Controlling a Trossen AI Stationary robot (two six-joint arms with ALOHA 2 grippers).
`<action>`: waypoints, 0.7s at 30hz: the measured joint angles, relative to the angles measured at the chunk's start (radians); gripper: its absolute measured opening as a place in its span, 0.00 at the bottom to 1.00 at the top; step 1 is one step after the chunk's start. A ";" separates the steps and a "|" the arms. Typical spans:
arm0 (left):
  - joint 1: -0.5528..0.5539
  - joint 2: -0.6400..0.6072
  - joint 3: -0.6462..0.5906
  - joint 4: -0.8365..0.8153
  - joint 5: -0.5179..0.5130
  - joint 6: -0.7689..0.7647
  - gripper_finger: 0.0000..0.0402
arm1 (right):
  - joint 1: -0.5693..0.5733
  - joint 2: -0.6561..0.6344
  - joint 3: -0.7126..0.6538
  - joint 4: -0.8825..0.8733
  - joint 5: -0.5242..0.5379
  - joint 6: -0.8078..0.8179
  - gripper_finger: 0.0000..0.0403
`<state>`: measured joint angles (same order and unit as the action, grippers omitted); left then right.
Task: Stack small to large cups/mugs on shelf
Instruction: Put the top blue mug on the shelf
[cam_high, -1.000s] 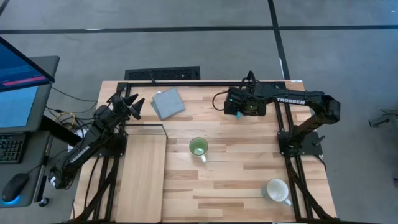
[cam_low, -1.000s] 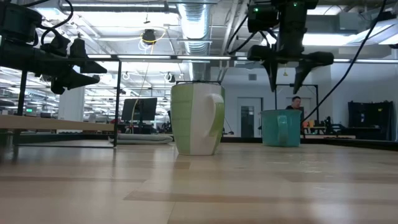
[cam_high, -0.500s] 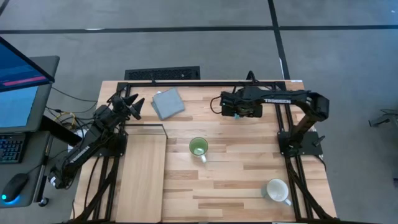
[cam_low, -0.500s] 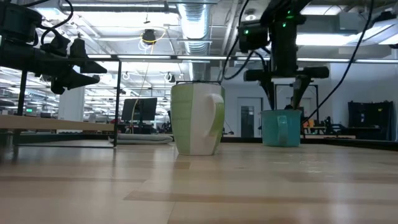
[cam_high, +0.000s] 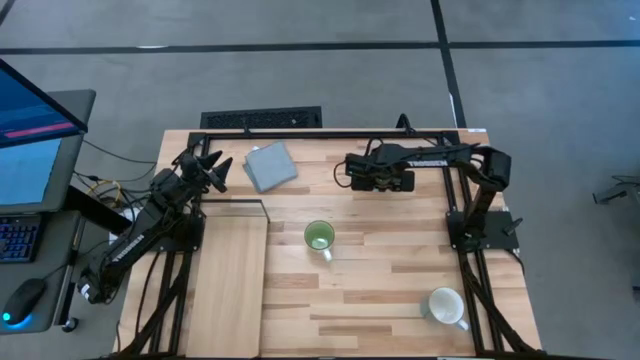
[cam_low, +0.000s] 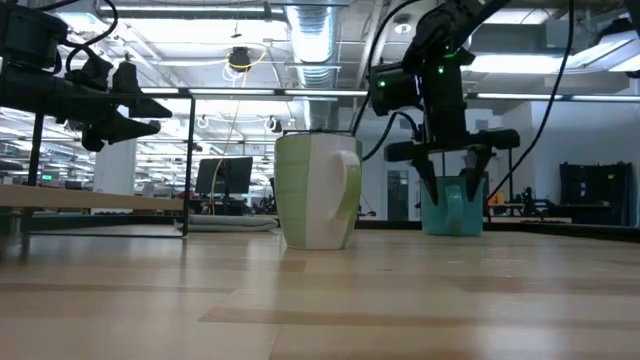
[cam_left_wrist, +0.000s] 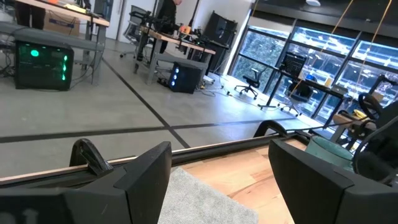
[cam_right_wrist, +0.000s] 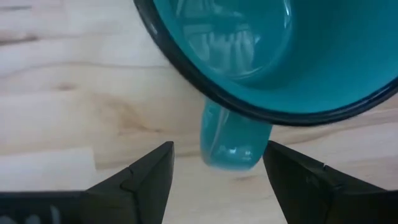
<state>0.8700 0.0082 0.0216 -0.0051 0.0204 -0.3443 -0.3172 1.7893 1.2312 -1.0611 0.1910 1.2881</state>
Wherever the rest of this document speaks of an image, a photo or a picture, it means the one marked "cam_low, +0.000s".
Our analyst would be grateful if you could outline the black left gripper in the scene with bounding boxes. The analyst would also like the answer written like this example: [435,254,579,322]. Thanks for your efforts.
[47,59,174,153]

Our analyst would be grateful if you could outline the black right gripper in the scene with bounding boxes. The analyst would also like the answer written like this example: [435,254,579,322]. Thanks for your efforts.
[383,64,522,207]

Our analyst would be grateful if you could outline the teal mug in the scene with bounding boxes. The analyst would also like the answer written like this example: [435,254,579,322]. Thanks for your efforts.
[418,174,485,237]

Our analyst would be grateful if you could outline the green and white mug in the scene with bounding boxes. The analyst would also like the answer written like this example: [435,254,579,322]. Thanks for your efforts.
[273,130,363,251]

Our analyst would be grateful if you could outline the light wooden tray board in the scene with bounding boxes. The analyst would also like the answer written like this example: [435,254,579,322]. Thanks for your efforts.
[0,89,197,239]

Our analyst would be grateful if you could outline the ceiling light strip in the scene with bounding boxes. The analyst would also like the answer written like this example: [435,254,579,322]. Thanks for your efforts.
[472,91,640,102]
[197,88,369,97]

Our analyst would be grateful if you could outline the dark desktop monitor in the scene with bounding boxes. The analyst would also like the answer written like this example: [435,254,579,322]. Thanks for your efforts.
[194,156,254,196]

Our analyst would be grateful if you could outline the grey folded cloth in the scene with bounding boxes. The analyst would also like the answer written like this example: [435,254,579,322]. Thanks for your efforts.
[173,213,279,233]

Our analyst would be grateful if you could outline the black equipment cabinet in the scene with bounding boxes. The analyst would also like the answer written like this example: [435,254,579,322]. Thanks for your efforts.
[558,161,634,226]

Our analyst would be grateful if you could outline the black right camera cable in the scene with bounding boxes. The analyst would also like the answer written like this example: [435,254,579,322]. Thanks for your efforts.
[351,0,422,162]

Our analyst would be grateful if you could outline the black camera cable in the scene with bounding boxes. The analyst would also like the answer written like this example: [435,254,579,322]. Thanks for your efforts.
[37,0,120,74]
[351,0,422,162]

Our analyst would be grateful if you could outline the black left camera cable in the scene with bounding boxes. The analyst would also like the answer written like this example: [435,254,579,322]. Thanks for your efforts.
[37,0,120,74]

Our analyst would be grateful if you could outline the black ceiling-mounted camera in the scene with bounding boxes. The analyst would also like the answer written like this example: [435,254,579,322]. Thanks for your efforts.
[227,46,253,71]

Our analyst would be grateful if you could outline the silver ventilation duct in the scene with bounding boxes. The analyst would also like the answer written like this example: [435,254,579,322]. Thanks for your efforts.
[284,0,346,131]

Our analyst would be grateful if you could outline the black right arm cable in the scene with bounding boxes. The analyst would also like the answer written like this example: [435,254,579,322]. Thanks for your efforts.
[487,0,576,201]

